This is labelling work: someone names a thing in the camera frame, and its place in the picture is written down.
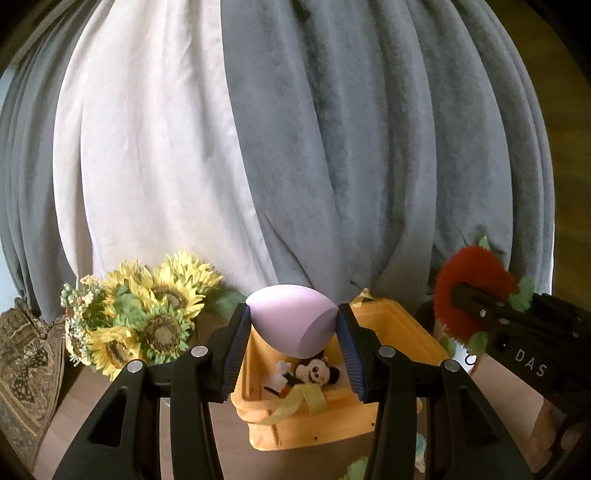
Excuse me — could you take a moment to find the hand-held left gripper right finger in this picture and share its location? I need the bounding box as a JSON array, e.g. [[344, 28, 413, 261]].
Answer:
[[336, 302, 536, 480]]

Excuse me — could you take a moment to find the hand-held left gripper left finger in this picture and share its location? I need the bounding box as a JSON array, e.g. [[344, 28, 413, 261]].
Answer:
[[51, 302, 252, 480]]

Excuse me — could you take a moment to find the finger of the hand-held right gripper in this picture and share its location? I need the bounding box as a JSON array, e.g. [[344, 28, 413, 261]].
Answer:
[[451, 283, 534, 328]]

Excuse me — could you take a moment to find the mouse plush toy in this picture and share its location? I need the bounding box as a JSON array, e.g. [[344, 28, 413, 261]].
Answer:
[[263, 351, 343, 398]]

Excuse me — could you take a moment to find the red fluffy flower toy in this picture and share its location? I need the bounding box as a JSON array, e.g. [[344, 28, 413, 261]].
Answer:
[[433, 235, 536, 359]]

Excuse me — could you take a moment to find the purple egg-shaped sponge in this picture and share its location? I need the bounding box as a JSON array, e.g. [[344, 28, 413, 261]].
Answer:
[[246, 284, 341, 357]]

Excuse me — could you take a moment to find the orange plastic crate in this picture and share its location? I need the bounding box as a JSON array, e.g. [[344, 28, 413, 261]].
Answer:
[[229, 298, 451, 451]]

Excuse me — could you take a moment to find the white sheer curtain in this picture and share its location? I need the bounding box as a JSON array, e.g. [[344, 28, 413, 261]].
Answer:
[[538, 217, 556, 297]]

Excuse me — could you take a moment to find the sunflower bouquet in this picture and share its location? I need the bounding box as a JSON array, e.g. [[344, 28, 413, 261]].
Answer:
[[85, 251, 225, 382]]

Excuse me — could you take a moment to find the small green plush leaf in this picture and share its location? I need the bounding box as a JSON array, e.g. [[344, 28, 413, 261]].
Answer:
[[344, 456, 371, 480]]

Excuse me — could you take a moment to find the pastel ice cream toy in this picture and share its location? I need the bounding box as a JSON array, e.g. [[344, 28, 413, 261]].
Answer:
[[412, 433, 428, 473]]

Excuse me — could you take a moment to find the peach flower bunch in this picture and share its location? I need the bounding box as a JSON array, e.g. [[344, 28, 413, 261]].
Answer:
[[60, 274, 110, 366]]

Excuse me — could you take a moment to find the grey curtain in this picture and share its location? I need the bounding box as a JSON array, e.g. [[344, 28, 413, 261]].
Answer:
[[221, 0, 555, 306], [0, 0, 109, 319]]

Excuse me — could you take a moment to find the brown patterned cloth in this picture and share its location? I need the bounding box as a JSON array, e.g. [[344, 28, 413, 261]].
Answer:
[[0, 298, 66, 468]]

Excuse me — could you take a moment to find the pale pink curtain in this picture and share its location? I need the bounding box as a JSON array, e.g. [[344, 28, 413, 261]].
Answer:
[[52, 0, 289, 302]]

